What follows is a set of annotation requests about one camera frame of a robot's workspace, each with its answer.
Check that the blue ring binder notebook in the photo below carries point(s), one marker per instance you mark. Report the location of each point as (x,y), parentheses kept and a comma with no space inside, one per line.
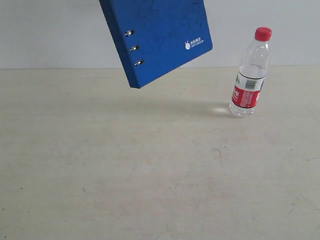
(155,37)

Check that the clear plastic water bottle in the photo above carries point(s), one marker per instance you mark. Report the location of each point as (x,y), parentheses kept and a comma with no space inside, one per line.
(251,74)

